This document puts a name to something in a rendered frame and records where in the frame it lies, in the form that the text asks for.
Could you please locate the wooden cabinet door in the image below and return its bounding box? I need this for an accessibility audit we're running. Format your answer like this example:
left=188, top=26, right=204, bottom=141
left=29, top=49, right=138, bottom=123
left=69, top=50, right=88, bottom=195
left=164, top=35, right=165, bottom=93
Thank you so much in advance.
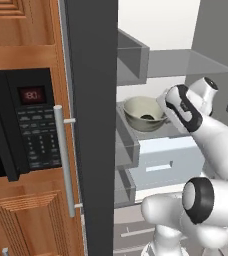
left=0, top=0, right=56, bottom=47
left=0, top=189, right=68, bottom=256

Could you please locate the dark green squash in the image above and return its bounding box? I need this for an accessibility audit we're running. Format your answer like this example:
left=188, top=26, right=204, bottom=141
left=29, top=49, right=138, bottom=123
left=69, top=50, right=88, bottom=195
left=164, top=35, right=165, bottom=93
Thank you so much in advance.
left=140, top=113, right=156, bottom=121

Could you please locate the white fridge drawer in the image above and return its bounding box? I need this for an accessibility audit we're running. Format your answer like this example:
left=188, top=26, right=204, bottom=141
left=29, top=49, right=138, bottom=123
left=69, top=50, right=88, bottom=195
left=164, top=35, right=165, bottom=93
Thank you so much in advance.
left=128, top=135, right=206, bottom=192

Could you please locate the silver fridge door handle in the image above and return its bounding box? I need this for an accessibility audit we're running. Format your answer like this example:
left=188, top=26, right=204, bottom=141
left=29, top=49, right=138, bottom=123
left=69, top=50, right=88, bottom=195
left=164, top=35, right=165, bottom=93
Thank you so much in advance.
left=53, top=104, right=84, bottom=219

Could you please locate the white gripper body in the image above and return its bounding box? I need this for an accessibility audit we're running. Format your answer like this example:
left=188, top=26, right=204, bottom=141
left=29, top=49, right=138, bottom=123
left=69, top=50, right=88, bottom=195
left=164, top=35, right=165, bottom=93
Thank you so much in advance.
left=155, top=87, right=170, bottom=115

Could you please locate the pale grey freezer drawer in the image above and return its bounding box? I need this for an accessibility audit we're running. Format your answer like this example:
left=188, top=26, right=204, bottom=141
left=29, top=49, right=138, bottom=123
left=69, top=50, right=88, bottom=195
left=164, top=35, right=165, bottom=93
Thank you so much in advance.
left=113, top=203, right=161, bottom=256

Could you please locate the dark grey fridge door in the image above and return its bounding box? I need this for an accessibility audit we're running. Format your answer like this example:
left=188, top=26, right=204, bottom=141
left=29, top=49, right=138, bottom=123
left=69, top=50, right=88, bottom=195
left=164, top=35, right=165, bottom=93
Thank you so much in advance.
left=58, top=0, right=119, bottom=256

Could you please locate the black microwave oven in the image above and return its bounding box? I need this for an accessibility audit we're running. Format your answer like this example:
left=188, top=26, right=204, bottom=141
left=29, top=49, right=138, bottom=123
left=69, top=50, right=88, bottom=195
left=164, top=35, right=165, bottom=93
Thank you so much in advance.
left=0, top=67, right=65, bottom=183

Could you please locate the cream bowl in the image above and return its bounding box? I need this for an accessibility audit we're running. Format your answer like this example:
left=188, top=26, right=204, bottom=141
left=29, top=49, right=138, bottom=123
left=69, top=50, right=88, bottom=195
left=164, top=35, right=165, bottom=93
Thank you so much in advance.
left=122, top=95, right=170, bottom=133

